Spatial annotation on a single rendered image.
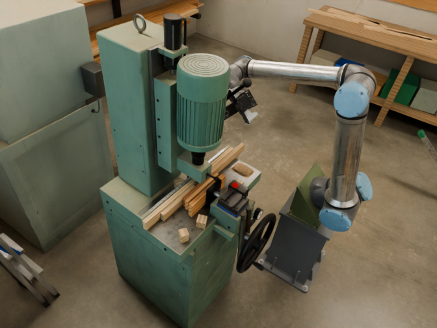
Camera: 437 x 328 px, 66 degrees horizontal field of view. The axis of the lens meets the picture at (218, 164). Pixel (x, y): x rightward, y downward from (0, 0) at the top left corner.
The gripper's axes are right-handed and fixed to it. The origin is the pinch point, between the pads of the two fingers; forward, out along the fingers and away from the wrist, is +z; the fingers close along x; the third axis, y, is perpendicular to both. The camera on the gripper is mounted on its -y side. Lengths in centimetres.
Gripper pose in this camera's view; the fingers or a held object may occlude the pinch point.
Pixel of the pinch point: (237, 108)
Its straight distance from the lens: 128.6
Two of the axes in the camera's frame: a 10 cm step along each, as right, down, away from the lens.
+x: 5.2, 8.3, 1.8
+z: -0.6, 2.5, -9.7
